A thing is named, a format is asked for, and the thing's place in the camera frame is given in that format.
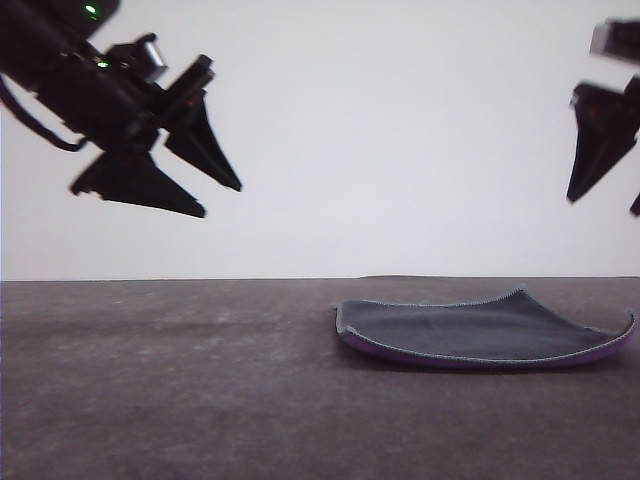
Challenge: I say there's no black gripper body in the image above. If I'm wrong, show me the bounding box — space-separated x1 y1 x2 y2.
569 74 640 116
42 52 216 197

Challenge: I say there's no purple towel with grey hem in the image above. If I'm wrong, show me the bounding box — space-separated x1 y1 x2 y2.
329 283 639 372

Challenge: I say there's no grey table cloth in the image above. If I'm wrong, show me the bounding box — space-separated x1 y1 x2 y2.
0 274 640 480

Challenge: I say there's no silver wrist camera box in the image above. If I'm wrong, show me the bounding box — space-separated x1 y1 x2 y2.
107 33 169 82
589 18 640 57

